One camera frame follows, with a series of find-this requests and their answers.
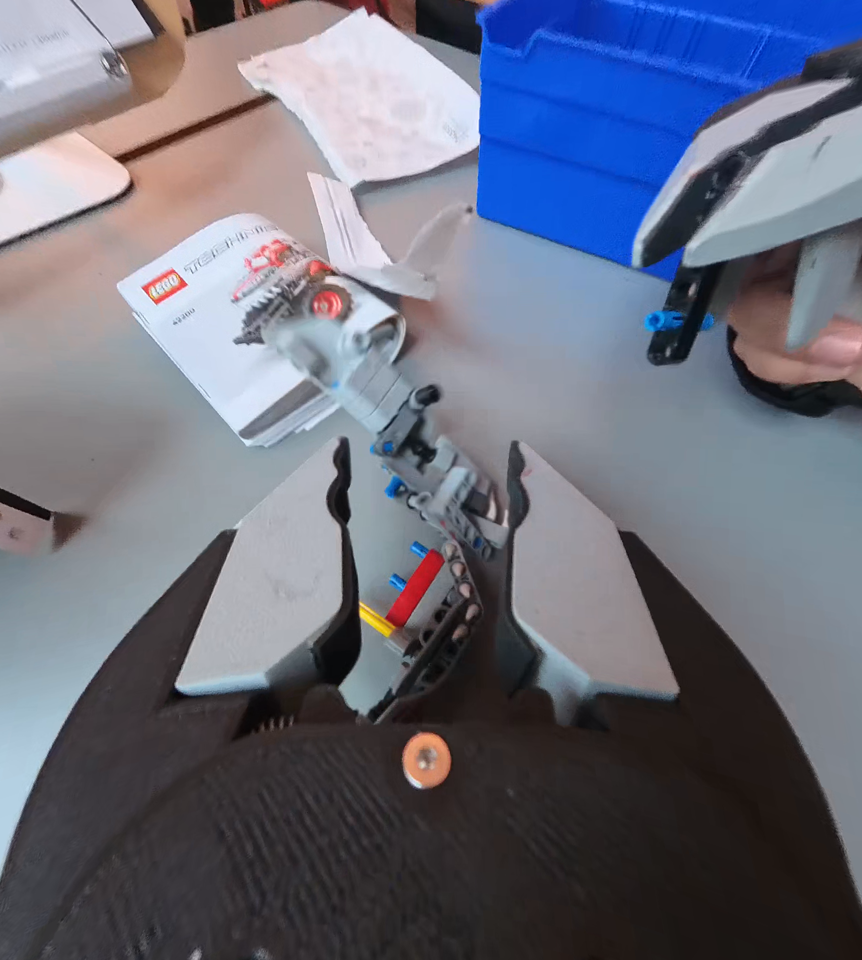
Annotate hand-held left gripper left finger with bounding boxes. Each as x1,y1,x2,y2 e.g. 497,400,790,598
176,438,362,695

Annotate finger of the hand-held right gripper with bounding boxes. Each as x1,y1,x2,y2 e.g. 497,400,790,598
682,93,862,269
633,71,862,269

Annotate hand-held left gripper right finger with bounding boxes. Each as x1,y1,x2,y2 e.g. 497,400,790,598
494,441,679,725

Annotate grey lego model assembly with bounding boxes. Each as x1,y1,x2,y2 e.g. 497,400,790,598
258,315,510,725

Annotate black lego beam blue pins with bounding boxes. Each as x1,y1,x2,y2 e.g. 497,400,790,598
644,262,717,367

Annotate lego instruction booklet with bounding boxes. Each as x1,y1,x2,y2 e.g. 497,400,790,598
117,213,407,449

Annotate blue plastic bin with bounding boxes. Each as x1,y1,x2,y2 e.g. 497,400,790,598
476,0,862,282

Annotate clear plastic bag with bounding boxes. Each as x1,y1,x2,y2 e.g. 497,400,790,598
393,202,477,286

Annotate white printed paper sheet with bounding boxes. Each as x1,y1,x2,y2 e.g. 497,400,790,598
238,9,482,189

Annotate torn white paper strip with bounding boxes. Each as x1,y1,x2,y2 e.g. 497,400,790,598
307,172,439,301

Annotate acrylic instruction sign stand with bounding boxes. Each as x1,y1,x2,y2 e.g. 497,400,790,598
0,0,184,265

